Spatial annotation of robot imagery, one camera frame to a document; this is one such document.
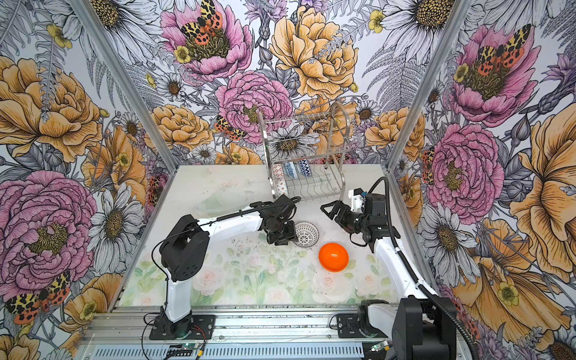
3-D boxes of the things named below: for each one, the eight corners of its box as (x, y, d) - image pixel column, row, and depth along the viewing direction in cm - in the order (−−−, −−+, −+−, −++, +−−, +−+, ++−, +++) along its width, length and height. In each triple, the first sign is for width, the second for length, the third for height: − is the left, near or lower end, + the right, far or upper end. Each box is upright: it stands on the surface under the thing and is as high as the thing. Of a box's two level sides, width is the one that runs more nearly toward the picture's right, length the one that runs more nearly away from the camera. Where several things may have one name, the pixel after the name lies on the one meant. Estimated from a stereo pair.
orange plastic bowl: (319, 273, 87) (320, 268, 84) (317, 248, 94) (318, 242, 90) (348, 273, 87) (351, 268, 84) (344, 248, 94) (346, 242, 90)
